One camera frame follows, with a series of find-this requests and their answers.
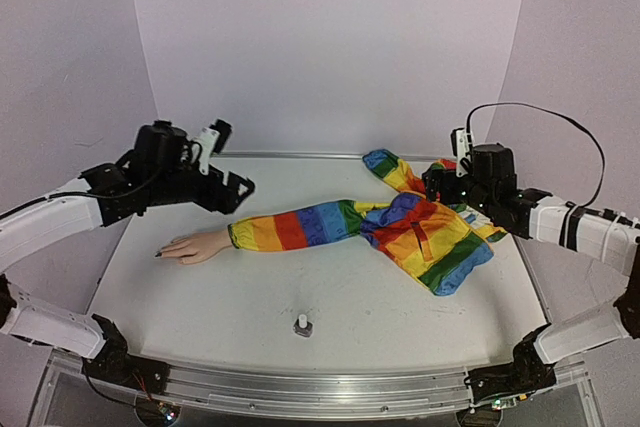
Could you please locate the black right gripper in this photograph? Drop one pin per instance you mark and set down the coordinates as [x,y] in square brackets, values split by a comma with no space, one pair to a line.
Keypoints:
[439,187]

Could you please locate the rainbow striped jacket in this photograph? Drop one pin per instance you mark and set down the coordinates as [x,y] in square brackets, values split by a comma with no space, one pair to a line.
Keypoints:
[437,245]

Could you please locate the purple nail polish bottle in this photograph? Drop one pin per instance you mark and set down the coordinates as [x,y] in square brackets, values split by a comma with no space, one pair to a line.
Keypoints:
[304,331]

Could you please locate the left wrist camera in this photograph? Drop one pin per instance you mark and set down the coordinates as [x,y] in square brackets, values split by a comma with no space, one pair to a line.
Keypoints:
[209,143]

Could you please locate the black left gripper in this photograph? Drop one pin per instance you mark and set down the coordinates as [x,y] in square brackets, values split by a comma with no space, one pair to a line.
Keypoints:
[215,201]

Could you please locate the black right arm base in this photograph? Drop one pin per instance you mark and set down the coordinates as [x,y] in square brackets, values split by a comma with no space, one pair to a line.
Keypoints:
[526,373]

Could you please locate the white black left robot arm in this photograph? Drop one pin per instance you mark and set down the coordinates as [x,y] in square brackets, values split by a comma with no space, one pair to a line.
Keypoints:
[164,167]

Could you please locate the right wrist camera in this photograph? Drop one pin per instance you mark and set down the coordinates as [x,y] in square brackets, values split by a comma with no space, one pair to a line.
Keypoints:
[462,146]

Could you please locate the mannequin hand with forearm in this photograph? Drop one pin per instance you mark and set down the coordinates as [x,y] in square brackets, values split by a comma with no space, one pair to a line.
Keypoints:
[196,248]

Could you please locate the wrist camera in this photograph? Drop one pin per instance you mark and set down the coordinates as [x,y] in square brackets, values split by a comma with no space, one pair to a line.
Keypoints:
[209,143]
[462,146]

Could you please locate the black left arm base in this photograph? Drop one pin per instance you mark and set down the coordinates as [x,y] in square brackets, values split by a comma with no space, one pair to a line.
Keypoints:
[115,365]

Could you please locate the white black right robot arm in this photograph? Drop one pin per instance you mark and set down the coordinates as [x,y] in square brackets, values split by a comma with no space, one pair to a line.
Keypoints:
[485,180]

